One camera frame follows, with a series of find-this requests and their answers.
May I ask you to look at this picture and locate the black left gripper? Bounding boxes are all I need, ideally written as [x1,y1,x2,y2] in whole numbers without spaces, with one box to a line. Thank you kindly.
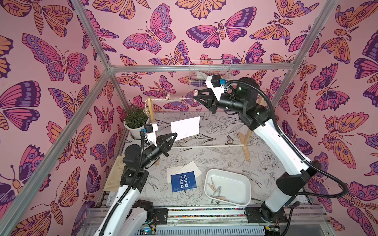
[139,134,176,172]

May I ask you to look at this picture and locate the white postcard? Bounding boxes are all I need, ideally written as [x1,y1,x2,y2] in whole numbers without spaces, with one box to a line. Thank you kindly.
[171,117,200,141]
[176,161,202,178]
[167,166,187,184]

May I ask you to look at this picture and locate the blue postcard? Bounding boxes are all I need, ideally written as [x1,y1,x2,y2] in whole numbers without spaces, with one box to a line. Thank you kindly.
[170,172,197,192]

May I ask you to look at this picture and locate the grey clothespin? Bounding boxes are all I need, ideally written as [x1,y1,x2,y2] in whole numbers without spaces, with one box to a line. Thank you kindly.
[211,186,221,198]

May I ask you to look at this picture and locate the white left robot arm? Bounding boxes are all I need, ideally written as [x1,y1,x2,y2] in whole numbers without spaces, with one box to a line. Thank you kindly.
[95,133,177,236]

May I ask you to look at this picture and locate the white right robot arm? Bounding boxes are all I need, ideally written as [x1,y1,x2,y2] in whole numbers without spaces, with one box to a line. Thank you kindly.
[193,75,348,223]

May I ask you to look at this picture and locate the potted green plant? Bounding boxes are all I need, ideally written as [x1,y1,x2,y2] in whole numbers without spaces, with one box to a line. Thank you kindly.
[124,106,149,140]

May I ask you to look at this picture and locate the white plastic tray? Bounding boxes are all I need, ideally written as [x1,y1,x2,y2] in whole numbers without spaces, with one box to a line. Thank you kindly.
[204,169,252,207]

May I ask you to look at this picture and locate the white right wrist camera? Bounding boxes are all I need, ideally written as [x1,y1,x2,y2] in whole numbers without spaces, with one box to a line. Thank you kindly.
[205,74,226,101]

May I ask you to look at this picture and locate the twine string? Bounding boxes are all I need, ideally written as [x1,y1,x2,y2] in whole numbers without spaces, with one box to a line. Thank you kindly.
[150,94,195,102]

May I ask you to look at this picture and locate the white wire basket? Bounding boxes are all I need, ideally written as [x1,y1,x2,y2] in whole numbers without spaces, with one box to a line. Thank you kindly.
[188,59,234,90]

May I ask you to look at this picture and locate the wooden drying rack frame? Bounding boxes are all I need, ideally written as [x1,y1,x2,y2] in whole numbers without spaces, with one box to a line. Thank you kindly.
[145,96,265,161]

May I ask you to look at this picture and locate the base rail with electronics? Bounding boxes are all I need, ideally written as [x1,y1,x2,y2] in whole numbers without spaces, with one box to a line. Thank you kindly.
[82,203,325,236]

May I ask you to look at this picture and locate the aluminium frame profiles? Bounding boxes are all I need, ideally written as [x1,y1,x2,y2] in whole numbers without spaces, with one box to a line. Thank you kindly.
[1,1,338,236]

